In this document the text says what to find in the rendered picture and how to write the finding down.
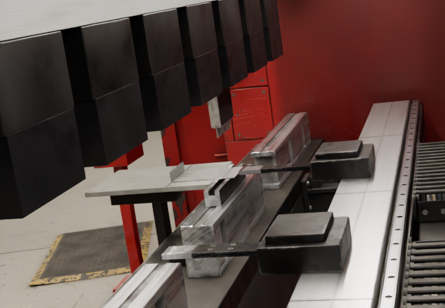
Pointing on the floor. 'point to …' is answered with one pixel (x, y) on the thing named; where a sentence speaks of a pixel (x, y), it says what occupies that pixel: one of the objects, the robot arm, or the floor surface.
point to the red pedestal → (131, 229)
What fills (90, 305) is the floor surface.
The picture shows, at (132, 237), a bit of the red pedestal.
